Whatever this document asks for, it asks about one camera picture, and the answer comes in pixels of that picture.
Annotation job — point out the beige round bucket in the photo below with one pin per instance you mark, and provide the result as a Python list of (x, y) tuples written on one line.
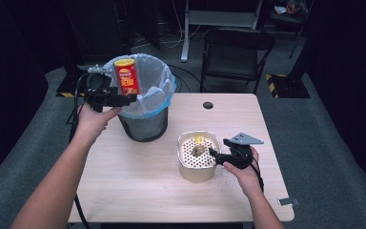
[(198, 175)]

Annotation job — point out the perforated metal strainer insert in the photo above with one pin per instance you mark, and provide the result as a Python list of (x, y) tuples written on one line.
[(189, 156)]

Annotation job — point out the red chip can yellow lid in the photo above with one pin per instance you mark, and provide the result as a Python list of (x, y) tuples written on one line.
[(127, 78)]

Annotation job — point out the black mesh trash bin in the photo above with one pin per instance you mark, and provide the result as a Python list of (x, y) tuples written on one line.
[(146, 127)]

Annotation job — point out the black folding chair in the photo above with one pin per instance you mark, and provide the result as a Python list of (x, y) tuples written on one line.
[(235, 57)]

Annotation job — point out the black yellow striped base plate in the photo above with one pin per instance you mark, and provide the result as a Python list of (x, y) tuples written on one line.
[(287, 87), (70, 87)]

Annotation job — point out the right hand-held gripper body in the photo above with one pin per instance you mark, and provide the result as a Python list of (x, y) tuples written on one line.
[(241, 152)]

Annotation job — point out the tea bag with yellow tag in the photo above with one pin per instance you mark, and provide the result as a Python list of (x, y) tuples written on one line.
[(198, 150)]

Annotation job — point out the person's left hand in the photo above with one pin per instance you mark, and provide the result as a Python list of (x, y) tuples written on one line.
[(93, 124)]

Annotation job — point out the dark cabinet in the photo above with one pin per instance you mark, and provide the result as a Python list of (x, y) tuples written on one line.
[(98, 28)]

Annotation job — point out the translucent blue trash bag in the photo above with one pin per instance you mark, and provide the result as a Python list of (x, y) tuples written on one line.
[(157, 82)]

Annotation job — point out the white metal desk frame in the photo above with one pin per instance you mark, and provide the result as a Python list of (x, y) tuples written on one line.
[(219, 17)]

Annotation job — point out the person's right hand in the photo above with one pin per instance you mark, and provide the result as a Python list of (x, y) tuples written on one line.
[(246, 178)]

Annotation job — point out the dark side table with clutter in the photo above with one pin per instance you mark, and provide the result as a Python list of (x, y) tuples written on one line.
[(290, 11)]

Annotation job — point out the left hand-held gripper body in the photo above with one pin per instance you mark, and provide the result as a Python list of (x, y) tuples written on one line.
[(100, 86)]

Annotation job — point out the grey tape strip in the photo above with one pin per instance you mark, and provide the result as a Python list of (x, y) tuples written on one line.
[(288, 201)]

